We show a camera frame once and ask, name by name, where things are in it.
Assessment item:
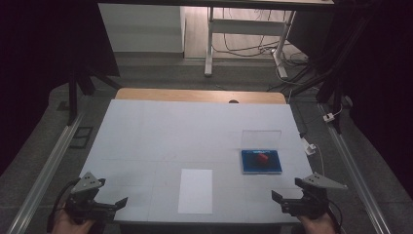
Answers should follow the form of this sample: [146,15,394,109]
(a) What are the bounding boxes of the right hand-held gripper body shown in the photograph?
[281,173,349,218]

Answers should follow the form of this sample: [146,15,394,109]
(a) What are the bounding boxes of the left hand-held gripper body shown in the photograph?
[62,171,115,226]

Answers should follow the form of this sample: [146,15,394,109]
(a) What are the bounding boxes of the blue case with clear lid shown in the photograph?
[240,130,283,176]

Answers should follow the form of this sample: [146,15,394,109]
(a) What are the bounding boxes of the person's right hand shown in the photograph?
[297,213,339,234]

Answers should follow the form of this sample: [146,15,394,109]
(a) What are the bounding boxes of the person's left hand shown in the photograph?
[52,209,95,234]

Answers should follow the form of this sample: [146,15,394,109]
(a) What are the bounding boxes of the white paper sheet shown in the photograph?
[177,168,214,215]

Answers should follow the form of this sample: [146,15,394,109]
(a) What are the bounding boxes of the black metal stand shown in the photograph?
[65,62,124,127]
[285,13,361,135]

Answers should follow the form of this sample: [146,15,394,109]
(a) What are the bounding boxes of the black curtain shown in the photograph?
[334,0,413,198]
[0,0,121,176]

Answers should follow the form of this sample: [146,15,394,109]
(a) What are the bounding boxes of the white cabinet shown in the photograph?
[97,3,186,54]

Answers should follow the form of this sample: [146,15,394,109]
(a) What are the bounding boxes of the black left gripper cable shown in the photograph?
[46,177,82,234]

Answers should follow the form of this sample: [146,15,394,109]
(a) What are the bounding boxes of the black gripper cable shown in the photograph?
[326,198,345,234]
[46,177,82,234]

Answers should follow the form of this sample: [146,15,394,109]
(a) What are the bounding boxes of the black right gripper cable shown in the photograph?
[326,198,345,234]

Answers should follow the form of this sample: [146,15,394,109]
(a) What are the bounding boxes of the white adapter with cable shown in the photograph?
[302,137,326,177]

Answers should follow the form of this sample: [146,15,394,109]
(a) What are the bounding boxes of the black floor socket frame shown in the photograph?
[69,126,94,150]

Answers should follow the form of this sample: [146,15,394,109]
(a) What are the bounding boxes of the aluminium rail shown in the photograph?
[317,102,393,234]
[6,111,85,234]

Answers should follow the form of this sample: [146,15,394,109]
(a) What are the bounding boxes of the white plug with cable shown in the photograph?
[322,105,345,124]

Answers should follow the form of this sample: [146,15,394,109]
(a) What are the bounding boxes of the black floor cables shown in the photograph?
[212,9,310,67]

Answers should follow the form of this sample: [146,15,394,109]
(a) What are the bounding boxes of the white desk frame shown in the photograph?
[204,6,297,79]

